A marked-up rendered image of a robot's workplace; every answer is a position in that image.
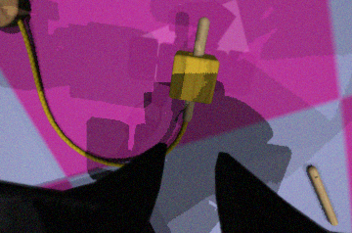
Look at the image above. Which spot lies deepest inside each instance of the yellow wooden block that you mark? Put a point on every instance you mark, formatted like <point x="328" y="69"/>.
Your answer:
<point x="193" y="77"/>

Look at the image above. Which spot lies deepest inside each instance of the yellow string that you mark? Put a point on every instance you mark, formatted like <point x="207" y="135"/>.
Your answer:
<point x="199" y="48"/>

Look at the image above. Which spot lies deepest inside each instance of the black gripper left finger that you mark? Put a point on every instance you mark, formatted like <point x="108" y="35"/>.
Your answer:
<point x="121" y="202"/>

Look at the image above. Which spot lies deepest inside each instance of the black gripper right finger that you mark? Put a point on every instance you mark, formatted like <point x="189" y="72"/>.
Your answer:
<point x="247" y="205"/>

